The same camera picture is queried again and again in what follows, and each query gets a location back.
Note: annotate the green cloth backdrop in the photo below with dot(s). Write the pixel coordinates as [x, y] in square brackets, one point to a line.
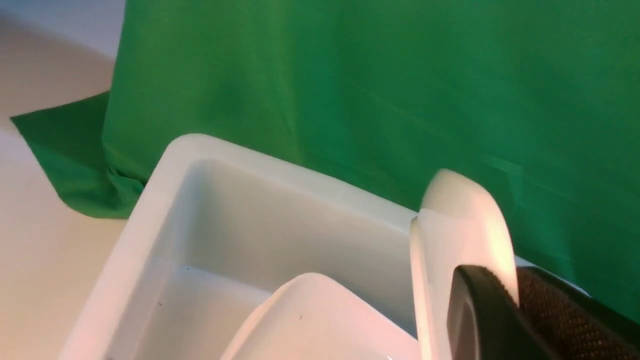
[538, 101]

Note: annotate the large white plastic tub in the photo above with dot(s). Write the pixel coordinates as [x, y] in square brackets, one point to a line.
[218, 229]

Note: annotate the stack of white square plates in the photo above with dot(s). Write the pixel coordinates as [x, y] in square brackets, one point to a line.
[313, 317]

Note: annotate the large white square plate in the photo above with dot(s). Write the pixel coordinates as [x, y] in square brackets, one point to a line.
[459, 223]

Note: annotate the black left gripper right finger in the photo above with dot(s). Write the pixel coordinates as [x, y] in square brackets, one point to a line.
[574, 325]

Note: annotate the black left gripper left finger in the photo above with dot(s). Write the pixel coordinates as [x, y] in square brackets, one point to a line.
[484, 323]

